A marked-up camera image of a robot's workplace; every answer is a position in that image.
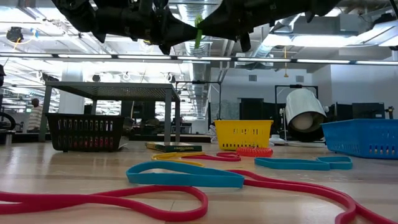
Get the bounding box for black curved hose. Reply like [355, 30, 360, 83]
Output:
[0, 111, 18, 131]

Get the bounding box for black round ceiling device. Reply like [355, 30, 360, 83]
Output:
[5, 26, 25, 44]

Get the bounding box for black background cabinet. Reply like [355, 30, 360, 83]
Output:
[238, 98, 277, 121]

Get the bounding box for person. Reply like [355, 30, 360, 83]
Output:
[27, 98, 44, 134]

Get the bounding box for yellow rubber band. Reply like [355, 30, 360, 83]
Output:
[150, 151, 206, 168]

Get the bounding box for black stand frame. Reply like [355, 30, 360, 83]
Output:
[274, 84, 319, 106]
[175, 80, 222, 125]

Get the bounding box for white cylindrical desk lamp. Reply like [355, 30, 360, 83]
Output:
[283, 88, 329, 143]

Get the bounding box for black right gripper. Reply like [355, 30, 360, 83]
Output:
[201, 0, 312, 53]

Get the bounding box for white building column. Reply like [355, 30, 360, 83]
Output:
[58, 70, 86, 114]

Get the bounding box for yellow hanging cord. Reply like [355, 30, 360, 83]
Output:
[282, 45, 289, 78]

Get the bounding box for orange spiral wrist coil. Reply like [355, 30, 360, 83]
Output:
[235, 146, 274, 158]

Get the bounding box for ceiling light strip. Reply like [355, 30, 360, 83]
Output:
[0, 52, 398, 65]

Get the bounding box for dark background monitors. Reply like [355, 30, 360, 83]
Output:
[329, 102, 386, 121]

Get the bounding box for grey perforated metal shelf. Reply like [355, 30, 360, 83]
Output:
[39, 81, 181, 143]

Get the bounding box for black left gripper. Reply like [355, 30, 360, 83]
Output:
[93, 0, 200, 55]

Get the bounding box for black background monitor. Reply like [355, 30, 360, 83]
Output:
[120, 100, 156, 120]

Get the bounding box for long red rubber band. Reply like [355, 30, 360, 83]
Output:
[0, 169, 398, 224]

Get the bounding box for blue rubber band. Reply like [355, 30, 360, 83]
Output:
[316, 156, 354, 170]
[254, 157, 331, 172]
[126, 161, 246, 189]

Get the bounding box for Crayola crayon box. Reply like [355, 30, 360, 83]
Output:
[144, 141, 203, 153]

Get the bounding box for white round cable switch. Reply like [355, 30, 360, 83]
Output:
[269, 134, 289, 146]

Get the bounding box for blue plastic basket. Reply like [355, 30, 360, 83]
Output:
[320, 118, 398, 160]

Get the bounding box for green elastic loop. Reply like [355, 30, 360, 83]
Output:
[193, 14, 205, 50]

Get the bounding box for silver ceiling duct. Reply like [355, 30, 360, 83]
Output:
[253, 18, 313, 58]
[178, 40, 214, 83]

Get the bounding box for yellow plastic basket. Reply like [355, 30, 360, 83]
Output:
[213, 119, 274, 151]

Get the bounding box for black plastic basket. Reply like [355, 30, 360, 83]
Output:
[45, 113, 126, 153]

